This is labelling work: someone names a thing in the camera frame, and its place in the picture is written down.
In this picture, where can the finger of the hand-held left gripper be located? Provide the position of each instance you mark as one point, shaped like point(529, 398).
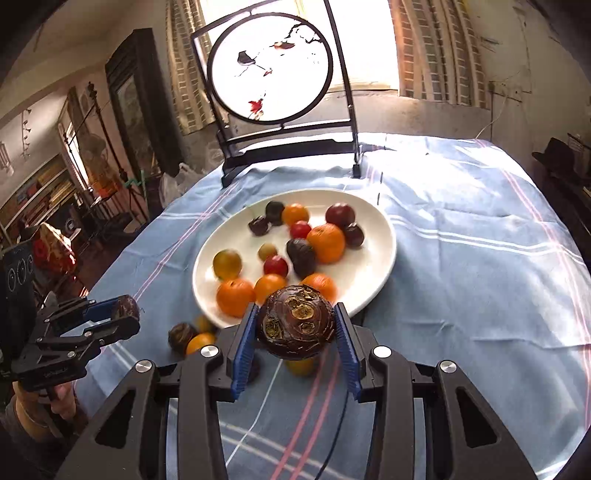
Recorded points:
point(106, 333)
point(99, 308)

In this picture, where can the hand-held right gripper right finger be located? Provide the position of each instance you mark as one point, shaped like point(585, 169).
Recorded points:
point(346, 355)

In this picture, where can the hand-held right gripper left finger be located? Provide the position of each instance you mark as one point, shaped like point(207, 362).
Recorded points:
point(244, 350)

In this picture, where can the small yellow-orange tangerine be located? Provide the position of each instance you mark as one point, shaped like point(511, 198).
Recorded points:
point(201, 344)

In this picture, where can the small yellow-green fruit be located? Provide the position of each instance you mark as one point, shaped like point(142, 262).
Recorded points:
point(300, 367)
point(267, 251)

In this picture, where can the large dark brown water chestnut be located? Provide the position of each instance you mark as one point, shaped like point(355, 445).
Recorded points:
point(295, 323)

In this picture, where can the large yellow-green fruit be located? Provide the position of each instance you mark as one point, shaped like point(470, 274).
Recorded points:
point(227, 264)

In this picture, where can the red tomato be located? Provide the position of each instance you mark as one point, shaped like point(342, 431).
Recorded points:
point(275, 266)
point(300, 229)

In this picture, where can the white round plate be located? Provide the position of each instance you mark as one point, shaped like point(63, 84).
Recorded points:
point(369, 267)

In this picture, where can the small dark plum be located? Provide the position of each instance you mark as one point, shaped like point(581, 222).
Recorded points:
point(353, 234)

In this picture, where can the dark red plum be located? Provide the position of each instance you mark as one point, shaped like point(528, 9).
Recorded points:
point(340, 215)

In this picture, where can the small orange tangerine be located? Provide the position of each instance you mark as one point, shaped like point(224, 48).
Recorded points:
point(295, 213)

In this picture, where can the person's left hand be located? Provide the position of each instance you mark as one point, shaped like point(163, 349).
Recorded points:
point(62, 404)

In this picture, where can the red printed cloth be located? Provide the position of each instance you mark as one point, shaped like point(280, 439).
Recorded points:
point(51, 249)

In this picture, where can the wooden bookshelf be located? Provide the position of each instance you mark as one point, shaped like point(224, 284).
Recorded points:
point(37, 189)

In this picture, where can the blue striped tablecloth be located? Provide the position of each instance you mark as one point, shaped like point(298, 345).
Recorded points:
point(461, 300)

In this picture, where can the clear plastic bag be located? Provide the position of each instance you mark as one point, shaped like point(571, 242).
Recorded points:
point(178, 184)

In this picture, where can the dark metal coat stand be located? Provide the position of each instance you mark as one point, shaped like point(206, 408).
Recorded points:
point(107, 138)

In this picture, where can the round bird painting table screen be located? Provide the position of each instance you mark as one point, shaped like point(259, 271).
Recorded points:
point(286, 152)

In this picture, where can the dark framed painting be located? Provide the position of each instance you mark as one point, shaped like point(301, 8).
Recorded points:
point(138, 106)

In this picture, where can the checked beige curtain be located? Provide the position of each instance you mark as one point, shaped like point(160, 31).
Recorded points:
point(184, 69)
point(438, 50)

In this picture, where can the black hat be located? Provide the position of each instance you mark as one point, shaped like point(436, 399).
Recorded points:
point(556, 156)

